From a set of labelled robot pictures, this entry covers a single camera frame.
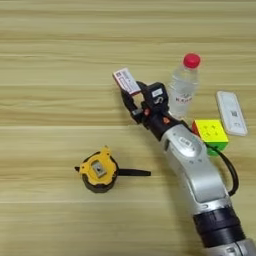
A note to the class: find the small red white box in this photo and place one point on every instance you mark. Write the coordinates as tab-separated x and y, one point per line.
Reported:
126	81

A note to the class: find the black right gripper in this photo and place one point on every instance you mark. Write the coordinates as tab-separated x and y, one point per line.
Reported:
158	121

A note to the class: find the clear bottle with red cap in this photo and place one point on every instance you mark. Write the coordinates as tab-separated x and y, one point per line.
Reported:
184	90

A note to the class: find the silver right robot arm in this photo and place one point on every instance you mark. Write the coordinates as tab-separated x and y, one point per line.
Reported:
203	180

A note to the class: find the yellow black tape measure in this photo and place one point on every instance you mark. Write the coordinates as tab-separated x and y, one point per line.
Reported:
98	170

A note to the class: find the colourful puzzle cube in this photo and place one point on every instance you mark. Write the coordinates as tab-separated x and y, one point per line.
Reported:
211	133

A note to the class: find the white rectangular box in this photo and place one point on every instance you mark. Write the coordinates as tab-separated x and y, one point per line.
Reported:
231	114

